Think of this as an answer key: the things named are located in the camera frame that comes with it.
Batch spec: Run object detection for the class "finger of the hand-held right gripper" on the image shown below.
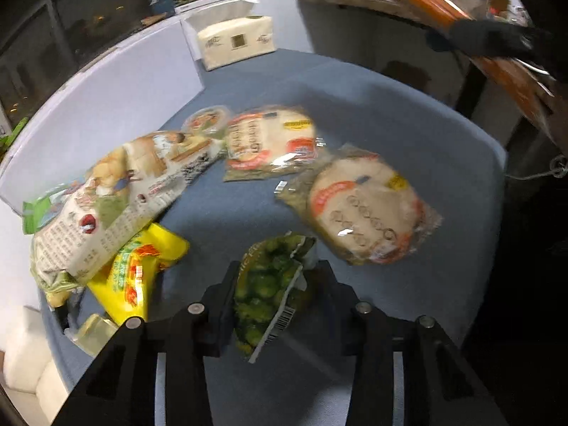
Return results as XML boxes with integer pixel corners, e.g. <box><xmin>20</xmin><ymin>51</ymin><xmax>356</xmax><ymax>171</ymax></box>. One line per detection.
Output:
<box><xmin>425</xmin><ymin>18</ymin><xmax>553</xmax><ymax>60</ymax></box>

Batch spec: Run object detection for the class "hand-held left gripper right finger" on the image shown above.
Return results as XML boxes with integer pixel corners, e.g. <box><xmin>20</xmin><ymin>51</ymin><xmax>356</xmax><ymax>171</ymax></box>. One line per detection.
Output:
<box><xmin>306</xmin><ymin>260</ymin><xmax>511</xmax><ymax>426</ymax></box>

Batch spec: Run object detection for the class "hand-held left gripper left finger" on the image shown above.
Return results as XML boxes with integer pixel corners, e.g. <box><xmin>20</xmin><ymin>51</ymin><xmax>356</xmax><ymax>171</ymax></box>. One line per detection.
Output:
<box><xmin>51</xmin><ymin>261</ymin><xmax>242</xmax><ymax>426</ymax></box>

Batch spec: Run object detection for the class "green pea snack packet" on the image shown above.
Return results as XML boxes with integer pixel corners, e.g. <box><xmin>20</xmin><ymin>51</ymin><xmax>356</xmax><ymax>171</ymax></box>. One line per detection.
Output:
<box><xmin>233</xmin><ymin>232</ymin><xmax>317</xmax><ymax>365</ymax></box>

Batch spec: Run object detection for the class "yellow snack bag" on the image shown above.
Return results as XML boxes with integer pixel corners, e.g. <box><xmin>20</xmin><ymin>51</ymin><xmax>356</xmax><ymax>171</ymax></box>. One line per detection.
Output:
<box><xmin>86</xmin><ymin>223</ymin><xmax>191</xmax><ymax>326</ymax></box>

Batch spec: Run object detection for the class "round flatbread packet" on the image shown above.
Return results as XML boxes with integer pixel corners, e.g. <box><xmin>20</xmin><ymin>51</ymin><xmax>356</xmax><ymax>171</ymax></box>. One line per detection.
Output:
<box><xmin>275</xmin><ymin>144</ymin><xmax>444</xmax><ymax>266</ymax></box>
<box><xmin>223</xmin><ymin>105</ymin><xmax>327</xmax><ymax>182</ymax></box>

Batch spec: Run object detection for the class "white cardboard box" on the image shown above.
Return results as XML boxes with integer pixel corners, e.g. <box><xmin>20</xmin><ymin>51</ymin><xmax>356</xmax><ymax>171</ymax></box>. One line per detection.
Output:
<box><xmin>0</xmin><ymin>14</ymin><xmax>206</xmax><ymax>316</ymax></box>

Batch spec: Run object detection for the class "clear plastic packet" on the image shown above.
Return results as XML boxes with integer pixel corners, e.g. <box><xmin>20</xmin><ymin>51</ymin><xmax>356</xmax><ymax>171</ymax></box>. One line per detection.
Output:
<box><xmin>66</xmin><ymin>314</ymin><xmax>120</xmax><ymax>358</ymax></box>

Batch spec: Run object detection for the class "large beige snack bag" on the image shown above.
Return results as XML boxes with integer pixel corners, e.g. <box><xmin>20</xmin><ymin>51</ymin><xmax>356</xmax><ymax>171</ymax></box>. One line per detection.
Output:
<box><xmin>30</xmin><ymin>131</ymin><xmax>227</xmax><ymax>287</ymax></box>

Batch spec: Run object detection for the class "pale green snack bag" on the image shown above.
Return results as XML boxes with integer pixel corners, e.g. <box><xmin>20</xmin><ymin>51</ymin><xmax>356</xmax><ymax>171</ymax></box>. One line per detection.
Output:
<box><xmin>31</xmin><ymin>266</ymin><xmax>85</xmax><ymax>309</ymax></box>

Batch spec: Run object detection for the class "small round snack cup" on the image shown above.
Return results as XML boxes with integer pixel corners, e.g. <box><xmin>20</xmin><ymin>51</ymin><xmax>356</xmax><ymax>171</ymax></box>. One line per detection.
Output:
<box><xmin>181</xmin><ymin>105</ymin><xmax>230</xmax><ymax>139</ymax></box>

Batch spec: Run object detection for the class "white leather chair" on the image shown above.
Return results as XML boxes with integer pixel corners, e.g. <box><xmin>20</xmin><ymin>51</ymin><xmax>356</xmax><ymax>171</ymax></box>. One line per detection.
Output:
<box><xmin>0</xmin><ymin>306</ymin><xmax>72</xmax><ymax>409</ymax></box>

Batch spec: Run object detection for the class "bright green white packet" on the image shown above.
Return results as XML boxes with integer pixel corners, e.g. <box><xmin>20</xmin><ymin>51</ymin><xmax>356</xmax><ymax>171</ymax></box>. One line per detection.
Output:
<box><xmin>22</xmin><ymin>186</ymin><xmax>67</xmax><ymax>235</ymax></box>

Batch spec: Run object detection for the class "beige tissue pack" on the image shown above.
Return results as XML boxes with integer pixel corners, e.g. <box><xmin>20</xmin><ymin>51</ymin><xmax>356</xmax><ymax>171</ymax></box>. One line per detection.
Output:
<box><xmin>185</xmin><ymin>1</ymin><xmax>277</xmax><ymax>72</ymax></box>

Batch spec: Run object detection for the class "black framed window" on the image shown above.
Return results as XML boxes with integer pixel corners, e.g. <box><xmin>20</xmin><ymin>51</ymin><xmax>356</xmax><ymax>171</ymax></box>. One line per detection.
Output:
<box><xmin>0</xmin><ymin>0</ymin><xmax>178</xmax><ymax>134</ymax></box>

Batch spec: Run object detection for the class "thin grey cable with ring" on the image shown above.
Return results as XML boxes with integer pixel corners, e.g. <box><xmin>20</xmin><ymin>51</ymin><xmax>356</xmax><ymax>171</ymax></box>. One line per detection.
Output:
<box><xmin>503</xmin><ymin>155</ymin><xmax>568</xmax><ymax>182</ymax></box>

